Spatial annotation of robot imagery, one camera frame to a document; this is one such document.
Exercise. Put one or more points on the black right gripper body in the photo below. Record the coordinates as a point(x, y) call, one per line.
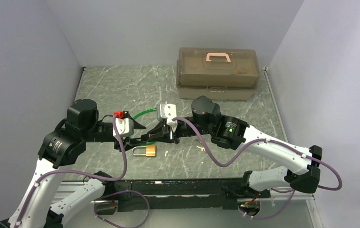
point(200, 129)

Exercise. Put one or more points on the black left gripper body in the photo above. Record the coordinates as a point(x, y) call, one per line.
point(101, 134)

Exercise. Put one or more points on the black cable padlock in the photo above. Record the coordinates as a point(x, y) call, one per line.
point(136, 141)

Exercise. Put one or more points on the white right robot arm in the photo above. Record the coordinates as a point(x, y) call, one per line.
point(299, 166)

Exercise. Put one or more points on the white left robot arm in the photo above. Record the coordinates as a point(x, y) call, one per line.
point(59, 151)

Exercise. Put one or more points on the silver key bunch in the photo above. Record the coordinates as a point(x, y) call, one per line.
point(201, 148)

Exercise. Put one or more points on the brass padlock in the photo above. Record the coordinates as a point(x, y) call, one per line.
point(149, 150)

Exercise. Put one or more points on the brown plastic toolbox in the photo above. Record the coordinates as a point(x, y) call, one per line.
point(217, 73)

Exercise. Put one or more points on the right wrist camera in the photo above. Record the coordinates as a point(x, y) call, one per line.
point(166, 114)

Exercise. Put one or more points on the green cable lock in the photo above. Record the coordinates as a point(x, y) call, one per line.
point(144, 112)

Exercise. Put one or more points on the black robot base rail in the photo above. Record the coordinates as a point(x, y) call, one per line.
point(225, 193)

